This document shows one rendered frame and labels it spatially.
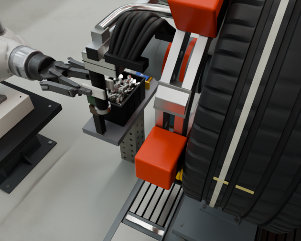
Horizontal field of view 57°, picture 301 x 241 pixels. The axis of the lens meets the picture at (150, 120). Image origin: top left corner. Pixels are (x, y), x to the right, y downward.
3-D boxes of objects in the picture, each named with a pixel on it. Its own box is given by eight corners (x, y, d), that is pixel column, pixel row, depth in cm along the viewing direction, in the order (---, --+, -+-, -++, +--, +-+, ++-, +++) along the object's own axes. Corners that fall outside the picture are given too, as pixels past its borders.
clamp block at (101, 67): (116, 79, 64) (114, 60, 60) (83, 69, 66) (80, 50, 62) (127, 67, 67) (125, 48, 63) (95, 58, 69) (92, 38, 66)
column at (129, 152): (136, 164, 155) (133, 112, 123) (121, 158, 157) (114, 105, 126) (145, 151, 161) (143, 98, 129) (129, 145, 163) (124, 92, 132)
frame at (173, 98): (173, 205, 77) (198, 23, 37) (152, 195, 79) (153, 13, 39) (225, 88, 110) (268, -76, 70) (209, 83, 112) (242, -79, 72)
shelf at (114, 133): (118, 147, 111) (117, 142, 108) (82, 132, 116) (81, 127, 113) (162, 83, 137) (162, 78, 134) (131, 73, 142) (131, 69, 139)
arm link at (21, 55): (16, 82, 81) (31, 88, 79) (3, 56, 74) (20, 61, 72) (37, 65, 86) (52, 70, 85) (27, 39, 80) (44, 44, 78)
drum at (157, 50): (207, 107, 75) (216, 64, 64) (136, 85, 81) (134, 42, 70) (221, 77, 83) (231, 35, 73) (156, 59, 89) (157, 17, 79)
